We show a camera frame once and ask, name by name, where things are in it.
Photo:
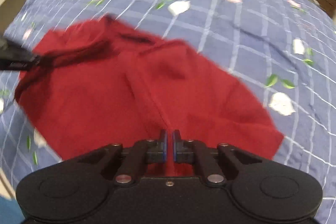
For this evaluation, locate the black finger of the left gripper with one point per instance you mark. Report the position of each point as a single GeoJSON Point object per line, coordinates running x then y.
{"type": "Point", "coordinates": [14, 57]}

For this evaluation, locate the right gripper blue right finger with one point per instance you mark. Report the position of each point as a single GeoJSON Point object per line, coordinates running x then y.
{"type": "Point", "coordinates": [182, 149]}

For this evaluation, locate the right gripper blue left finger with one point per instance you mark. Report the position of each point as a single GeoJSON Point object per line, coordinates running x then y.
{"type": "Point", "coordinates": [157, 149]}

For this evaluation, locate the red long-sleeve sweater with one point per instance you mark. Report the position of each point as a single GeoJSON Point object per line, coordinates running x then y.
{"type": "Point", "coordinates": [107, 82]}

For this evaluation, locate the blue plaid floral bedspread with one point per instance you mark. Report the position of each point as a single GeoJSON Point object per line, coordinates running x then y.
{"type": "Point", "coordinates": [283, 50]}

